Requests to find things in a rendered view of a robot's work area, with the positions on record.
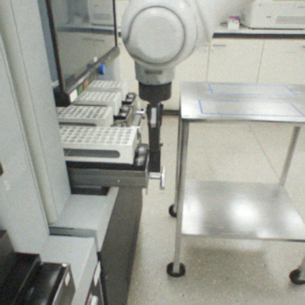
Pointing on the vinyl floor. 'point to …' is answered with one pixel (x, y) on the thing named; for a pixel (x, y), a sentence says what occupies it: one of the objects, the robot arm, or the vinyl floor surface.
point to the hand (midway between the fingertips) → (154, 159)
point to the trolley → (231, 116)
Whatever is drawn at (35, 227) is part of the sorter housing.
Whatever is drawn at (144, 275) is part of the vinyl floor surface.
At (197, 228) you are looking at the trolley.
